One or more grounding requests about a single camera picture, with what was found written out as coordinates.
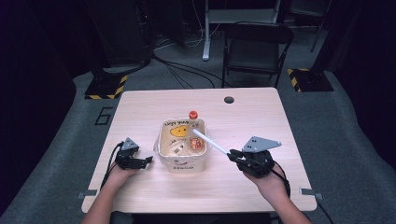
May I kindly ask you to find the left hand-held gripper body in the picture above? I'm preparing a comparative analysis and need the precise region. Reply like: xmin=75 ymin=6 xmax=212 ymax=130
xmin=114 ymin=137 xmax=140 ymax=171

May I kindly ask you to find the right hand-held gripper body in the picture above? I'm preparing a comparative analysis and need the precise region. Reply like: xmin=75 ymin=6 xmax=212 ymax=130
xmin=236 ymin=135 xmax=283 ymax=179

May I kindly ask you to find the white straw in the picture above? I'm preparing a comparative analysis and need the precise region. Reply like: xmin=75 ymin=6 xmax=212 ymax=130
xmin=191 ymin=128 xmax=232 ymax=156

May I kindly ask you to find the white food container with smiley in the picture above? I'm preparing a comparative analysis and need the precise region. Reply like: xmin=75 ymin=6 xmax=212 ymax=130
xmin=153 ymin=117 xmax=215 ymax=175

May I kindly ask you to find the clear bottle with orange cap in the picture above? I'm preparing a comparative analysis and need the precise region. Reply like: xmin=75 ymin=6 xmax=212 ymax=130
xmin=186 ymin=109 xmax=206 ymax=153

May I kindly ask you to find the person's left hand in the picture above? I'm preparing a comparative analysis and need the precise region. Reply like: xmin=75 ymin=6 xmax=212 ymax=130
xmin=106 ymin=163 xmax=141 ymax=189

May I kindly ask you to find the person's right hand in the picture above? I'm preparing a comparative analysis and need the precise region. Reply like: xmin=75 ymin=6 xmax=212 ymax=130
xmin=243 ymin=162 xmax=290 ymax=202

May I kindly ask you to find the striped black stand base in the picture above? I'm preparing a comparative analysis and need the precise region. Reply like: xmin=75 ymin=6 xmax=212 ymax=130
xmin=286 ymin=67 xmax=334 ymax=93
xmin=84 ymin=74 xmax=129 ymax=101

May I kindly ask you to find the black folding chair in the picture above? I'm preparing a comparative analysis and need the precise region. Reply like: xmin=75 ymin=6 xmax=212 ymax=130
xmin=220 ymin=21 xmax=295 ymax=89

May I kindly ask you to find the black equipment cabinet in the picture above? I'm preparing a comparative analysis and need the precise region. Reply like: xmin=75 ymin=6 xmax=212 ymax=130
xmin=81 ymin=0 xmax=154 ymax=69

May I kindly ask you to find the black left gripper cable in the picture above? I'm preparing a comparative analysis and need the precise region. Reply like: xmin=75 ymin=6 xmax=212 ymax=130
xmin=99 ymin=142 xmax=124 ymax=191

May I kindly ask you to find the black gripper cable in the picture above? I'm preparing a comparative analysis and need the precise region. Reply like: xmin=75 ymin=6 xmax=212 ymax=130
xmin=99 ymin=142 xmax=124 ymax=191
xmin=270 ymin=161 xmax=292 ymax=199

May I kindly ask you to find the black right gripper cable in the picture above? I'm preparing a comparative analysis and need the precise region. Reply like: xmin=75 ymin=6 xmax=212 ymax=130
xmin=270 ymin=161 xmax=292 ymax=199

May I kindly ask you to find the grey table edge bracket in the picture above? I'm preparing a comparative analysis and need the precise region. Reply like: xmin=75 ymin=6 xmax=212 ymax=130
xmin=299 ymin=187 xmax=325 ymax=202
xmin=77 ymin=189 xmax=98 ymax=201

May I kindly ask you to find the black floor cable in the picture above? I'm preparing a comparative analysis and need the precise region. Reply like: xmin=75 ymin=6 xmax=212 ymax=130
xmin=151 ymin=53 xmax=233 ymax=90

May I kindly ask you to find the white desk frame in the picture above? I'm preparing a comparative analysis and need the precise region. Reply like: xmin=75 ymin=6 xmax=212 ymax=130
xmin=202 ymin=0 xmax=282 ymax=62

